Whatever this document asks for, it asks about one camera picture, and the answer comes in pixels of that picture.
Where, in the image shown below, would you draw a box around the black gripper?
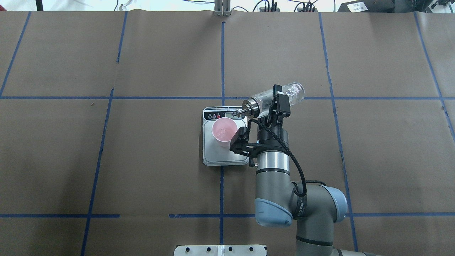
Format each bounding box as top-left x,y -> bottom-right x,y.
257,85 -> 290,152

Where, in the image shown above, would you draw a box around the clear glass sauce bottle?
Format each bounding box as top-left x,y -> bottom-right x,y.
232,82 -> 306,119

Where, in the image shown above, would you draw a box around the pink plastic cup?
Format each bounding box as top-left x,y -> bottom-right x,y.
211,118 -> 238,147

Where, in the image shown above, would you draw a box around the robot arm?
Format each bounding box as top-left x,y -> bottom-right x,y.
254,82 -> 369,256

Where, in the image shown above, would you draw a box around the silver electronic kitchen scale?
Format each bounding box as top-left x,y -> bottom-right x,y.
202,106 -> 248,166

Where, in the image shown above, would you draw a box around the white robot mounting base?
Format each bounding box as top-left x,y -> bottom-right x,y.
173,244 -> 268,256

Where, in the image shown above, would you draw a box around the brown paper table cover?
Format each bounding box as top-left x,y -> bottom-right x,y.
1,10 -> 454,256

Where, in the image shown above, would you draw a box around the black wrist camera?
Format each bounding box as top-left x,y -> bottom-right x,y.
229,127 -> 258,158

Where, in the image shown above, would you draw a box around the aluminium frame post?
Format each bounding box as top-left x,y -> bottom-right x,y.
213,0 -> 232,17

